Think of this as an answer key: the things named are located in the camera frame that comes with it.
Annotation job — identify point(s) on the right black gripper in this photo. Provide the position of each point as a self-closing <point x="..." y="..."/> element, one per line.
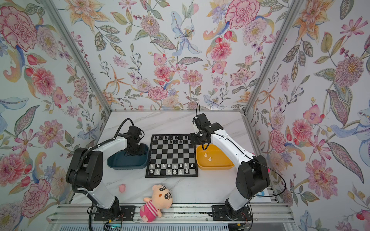
<point x="201" y="138"/>

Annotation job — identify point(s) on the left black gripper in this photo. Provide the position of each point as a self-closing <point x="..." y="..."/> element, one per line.
<point x="141" y="152"/>

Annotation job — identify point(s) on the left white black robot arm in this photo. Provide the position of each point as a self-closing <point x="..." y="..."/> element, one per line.
<point x="85" y="172"/>

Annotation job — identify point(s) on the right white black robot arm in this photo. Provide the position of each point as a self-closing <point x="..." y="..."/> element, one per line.
<point x="252" y="176"/>

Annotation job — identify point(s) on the teal plastic tray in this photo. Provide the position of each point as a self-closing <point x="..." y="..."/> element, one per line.
<point x="123" y="161"/>

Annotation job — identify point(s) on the yellow plastic tray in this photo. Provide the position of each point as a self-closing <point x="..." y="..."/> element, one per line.
<point x="219" y="160"/>

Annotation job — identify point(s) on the black and white chessboard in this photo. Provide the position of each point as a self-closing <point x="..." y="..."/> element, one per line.
<point x="171" y="156"/>

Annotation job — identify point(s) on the small pink eraser toy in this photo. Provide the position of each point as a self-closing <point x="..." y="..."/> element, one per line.
<point x="122" y="188"/>

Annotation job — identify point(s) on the pink striped plush doll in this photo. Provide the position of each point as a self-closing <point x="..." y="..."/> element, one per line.
<point x="160" y="199"/>

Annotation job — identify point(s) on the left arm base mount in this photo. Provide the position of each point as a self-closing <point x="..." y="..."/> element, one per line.
<point x="123" y="213"/>

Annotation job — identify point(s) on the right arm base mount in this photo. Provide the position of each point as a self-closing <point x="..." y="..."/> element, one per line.
<point x="224" y="213"/>

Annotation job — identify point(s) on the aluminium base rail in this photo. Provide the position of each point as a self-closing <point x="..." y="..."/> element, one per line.
<point x="185" y="213"/>

